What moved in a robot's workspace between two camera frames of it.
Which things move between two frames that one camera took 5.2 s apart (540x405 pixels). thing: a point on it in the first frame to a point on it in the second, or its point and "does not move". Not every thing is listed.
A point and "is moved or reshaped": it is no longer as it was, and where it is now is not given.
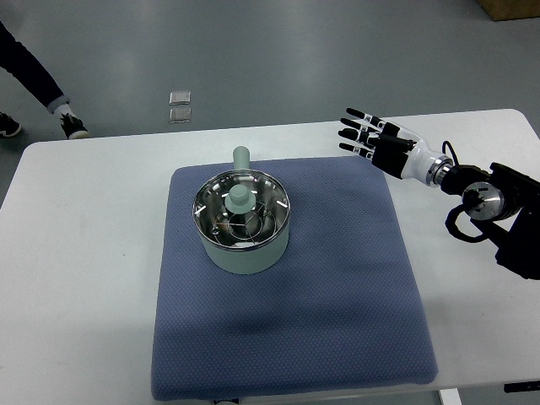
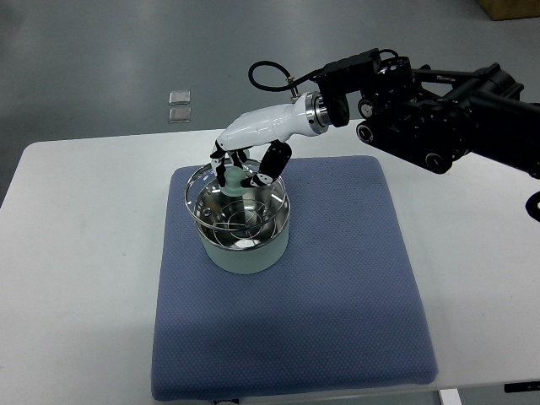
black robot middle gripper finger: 362,126 to 236,161
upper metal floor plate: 180,98 does not move
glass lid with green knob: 241,209 is moved or reshaped
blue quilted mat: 340,312 does not move
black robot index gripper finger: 368,117 to 220,169
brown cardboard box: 500,10 does not move
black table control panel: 522,386 does not move
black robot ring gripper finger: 359,136 to 241,154
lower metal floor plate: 180,115 does not move
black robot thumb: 396,140 to 277,154
